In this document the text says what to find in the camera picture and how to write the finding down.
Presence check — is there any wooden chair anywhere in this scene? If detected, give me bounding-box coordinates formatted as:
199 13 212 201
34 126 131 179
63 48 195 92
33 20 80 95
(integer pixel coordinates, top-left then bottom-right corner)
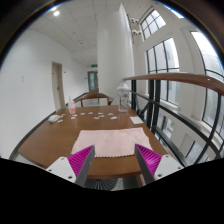
74 92 114 107

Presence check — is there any beige door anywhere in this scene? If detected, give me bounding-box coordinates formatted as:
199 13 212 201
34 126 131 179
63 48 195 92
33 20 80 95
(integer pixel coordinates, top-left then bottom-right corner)
52 62 65 111

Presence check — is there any white paper note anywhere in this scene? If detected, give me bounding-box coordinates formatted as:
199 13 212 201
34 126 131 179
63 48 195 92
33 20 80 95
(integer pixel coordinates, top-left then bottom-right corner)
130 116 144 124

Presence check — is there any pink towel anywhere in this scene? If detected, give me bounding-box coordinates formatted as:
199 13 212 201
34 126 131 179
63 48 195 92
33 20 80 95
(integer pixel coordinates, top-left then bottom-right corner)
71 128 151 158

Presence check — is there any security camera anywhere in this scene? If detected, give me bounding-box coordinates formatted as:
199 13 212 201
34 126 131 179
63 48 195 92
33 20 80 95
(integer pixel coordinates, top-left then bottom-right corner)
132 29 141 36
131 18 139 24

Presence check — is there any wooden handrail with black railing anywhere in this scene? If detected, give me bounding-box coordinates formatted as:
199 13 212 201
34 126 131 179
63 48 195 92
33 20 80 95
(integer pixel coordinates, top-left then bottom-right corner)
128 73 224 166

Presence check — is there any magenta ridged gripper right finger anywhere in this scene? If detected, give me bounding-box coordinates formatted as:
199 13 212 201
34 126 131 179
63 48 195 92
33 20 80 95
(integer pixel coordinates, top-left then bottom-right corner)
134 144 183 184

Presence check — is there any small pink-liquid bottle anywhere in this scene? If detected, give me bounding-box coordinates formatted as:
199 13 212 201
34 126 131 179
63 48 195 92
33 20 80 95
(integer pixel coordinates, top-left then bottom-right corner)
68 96 76 114

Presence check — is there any security camera upper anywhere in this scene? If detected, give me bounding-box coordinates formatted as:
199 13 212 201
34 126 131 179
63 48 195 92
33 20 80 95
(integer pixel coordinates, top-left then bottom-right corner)
131 18 139 24

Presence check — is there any security camera lower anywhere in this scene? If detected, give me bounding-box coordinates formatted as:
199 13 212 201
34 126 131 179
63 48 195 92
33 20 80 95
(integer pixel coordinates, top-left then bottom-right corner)
132 29 141 36

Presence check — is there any clear water bottle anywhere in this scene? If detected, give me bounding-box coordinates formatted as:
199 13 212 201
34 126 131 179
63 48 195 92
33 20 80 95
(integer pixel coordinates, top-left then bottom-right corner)
117 83 130 112

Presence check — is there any white round column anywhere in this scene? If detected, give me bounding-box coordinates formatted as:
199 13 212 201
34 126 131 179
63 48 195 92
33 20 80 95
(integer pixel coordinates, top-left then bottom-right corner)
97 4 135 105

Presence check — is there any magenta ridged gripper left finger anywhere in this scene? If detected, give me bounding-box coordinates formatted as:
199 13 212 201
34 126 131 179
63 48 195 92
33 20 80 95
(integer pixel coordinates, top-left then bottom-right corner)
47 145 95 187

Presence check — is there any green exit sign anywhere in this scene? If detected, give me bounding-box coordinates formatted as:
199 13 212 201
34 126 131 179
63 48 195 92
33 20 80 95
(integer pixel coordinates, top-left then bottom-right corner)
91 64 98 68

